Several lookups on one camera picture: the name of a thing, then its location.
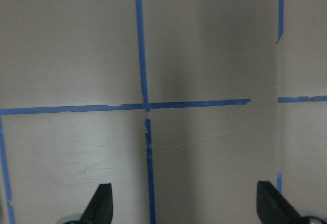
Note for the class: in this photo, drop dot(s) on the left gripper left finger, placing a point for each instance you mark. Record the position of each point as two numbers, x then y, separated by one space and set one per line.
100 207

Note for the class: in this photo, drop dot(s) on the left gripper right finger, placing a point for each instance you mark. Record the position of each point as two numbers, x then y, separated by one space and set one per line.
272 207

